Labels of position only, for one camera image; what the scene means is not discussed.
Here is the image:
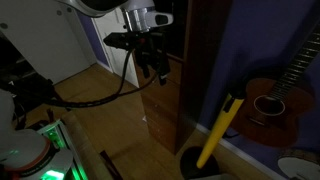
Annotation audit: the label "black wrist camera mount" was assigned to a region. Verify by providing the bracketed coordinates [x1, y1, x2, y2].
[103, 32, 139, 50]

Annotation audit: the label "white cabinet panel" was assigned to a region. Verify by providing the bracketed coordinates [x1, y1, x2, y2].
[0, 0, 97, 83]

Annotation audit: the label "white robot base green light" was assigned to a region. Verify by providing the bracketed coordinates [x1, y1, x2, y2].
[0, 90, 88, 180]

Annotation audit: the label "wooden table edge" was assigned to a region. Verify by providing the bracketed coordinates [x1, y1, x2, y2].
[62, 112, 113, 180]

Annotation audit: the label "brown acoustic guitar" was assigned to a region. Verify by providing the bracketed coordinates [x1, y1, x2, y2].
[231, 23, 320, 148]

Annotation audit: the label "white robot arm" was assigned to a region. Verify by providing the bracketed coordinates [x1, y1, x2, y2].
[57, 0, 174, 85]

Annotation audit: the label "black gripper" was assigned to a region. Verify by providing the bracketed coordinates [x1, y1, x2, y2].
[135, 32, 170, 86]

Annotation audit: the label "black round base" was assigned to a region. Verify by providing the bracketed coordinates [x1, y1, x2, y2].
[179, 146, 221, 180]

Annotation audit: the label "white banjo drum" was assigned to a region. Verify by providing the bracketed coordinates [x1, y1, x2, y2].
[278, 149, 320, 180]

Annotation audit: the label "dark wooden drawer cabinet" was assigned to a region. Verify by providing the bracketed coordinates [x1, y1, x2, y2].
[141, 0, 233, 154]

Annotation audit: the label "wooden drawer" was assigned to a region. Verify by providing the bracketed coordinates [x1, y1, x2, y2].
[134, 54, 183, 85]

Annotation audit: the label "black braided cable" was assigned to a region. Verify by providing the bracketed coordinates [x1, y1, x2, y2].
[33, 49, 158, 109]

